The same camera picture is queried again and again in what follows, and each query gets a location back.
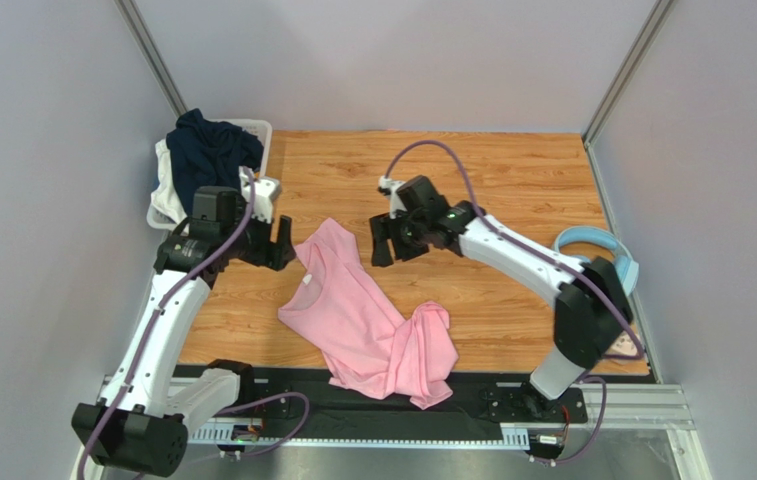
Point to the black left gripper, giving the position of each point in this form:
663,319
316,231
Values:
273,254

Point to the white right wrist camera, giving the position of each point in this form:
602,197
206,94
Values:
389,189

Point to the aluminium frame rail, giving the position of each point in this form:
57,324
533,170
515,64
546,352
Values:
611,403

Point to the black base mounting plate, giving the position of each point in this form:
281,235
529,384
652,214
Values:
480,403

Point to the pink t shirt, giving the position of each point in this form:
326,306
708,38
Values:
367,344

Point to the left aluminium corner post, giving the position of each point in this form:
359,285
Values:
137,26

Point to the right aluminium corner post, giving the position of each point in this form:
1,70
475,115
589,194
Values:
651,27

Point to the white t shirt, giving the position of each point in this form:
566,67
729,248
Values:
164,199

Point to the aluminium corner post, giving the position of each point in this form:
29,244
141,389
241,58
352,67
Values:
137,26
651,27

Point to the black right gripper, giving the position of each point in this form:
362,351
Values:
393,232

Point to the white plastic laundry basket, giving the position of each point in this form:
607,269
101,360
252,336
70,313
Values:
261,129

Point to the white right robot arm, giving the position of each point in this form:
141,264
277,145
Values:
589,302

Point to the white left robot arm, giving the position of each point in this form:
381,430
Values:
152,353

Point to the navy blue t shirt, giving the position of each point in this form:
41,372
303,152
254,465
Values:
209,153

